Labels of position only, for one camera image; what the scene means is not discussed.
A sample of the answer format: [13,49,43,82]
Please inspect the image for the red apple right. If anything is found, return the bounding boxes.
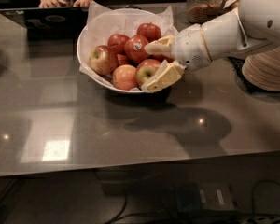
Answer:
[151,54,174,63]

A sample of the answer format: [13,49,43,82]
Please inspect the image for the small red apple middle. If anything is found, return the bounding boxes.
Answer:
[117,54,130,65]

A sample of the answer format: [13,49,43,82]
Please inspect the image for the blue box under table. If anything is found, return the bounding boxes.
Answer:
[175,182,203,214]

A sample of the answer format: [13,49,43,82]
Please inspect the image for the red apple top back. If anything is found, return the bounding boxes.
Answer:
[137,23,161,42]

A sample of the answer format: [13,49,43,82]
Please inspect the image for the pale orange apple front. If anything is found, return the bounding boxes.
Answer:
[112,64,138,91]

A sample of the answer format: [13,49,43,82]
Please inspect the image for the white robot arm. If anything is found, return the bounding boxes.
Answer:
[141,0,280,93]

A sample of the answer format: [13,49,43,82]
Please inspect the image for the white bowl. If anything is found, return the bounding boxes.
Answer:
[77,8,181,95]

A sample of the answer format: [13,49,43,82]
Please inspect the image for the glass jar with granola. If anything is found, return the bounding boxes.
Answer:
[186,0,224,23]

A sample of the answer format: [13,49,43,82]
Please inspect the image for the white paper liner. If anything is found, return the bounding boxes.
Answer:
[78,1,180,92]

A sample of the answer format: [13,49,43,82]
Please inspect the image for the black cable under table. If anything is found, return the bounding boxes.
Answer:
[92,171,280,224]

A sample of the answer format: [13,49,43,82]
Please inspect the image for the green red apple front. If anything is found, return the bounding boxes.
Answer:
[136,59,161,86]

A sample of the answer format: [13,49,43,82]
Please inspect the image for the front stack paper plates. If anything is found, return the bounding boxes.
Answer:
[242,47,280,91]

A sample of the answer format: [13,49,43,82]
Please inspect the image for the red yellow apple left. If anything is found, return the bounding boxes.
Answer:
[88,45,119,75]

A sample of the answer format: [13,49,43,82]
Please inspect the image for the red apple with sticker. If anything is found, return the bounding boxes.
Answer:
[124,35,149,63]

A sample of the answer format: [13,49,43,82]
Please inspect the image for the red apple back left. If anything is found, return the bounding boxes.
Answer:
[107,34,130,54]

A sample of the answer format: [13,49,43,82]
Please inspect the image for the black rubber mat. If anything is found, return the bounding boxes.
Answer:
[228,57,259,93]

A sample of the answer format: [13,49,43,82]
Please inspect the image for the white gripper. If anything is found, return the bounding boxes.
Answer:
[141,24,211,93]

